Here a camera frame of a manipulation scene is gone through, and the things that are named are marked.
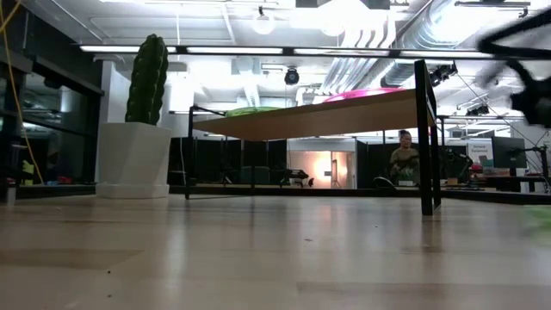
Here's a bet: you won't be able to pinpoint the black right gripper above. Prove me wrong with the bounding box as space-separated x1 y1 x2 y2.
510 79 551 128

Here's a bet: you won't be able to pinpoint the red translucent plastic plate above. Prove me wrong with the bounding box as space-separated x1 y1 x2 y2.
322 87 408 103

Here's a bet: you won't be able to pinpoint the green translucent plastic plate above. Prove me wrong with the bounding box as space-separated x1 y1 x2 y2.
224 105 283 118
520 204 551 238

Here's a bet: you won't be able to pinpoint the black computer monitor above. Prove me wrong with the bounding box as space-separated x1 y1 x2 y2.
491 135 528 170

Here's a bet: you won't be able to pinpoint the white printed sign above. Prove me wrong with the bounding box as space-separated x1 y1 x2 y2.
467 139 495 167

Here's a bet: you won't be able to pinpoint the dark office desk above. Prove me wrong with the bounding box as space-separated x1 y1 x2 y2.
471 171 551 195

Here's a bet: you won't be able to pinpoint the black track spotlight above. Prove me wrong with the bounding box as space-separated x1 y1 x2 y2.
428 62 459 87

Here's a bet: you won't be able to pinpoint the person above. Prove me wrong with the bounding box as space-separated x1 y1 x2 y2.
388 128 421 187

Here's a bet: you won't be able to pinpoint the white ceiling pipes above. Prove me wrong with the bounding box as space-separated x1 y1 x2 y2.
322 16 397 94

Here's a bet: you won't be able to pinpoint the wooden table with black legs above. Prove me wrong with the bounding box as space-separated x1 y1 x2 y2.
184 59 443 216

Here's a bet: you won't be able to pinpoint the black overhead light bar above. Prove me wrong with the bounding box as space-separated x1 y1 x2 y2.
77 44 551 60

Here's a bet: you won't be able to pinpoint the round white pendant lamp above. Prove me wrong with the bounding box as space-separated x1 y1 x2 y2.
251 6 276 35

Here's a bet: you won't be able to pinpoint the tall green cactus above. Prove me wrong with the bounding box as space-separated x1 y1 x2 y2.
124 33 170 127

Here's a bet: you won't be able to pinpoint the white plant pot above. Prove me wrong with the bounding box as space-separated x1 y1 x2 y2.
95 121 172 200

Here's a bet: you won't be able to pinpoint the silver ventilation duct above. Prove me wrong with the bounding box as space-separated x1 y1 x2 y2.
381 0 479 90

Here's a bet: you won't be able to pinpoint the black aluminium rig frame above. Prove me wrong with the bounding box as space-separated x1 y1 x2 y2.
16 183 551 206

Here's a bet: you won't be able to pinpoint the black partition wall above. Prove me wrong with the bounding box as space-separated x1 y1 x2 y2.
168 136 288 186

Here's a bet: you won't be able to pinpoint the yellow cable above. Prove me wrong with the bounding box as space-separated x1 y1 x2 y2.
0 0 45 185

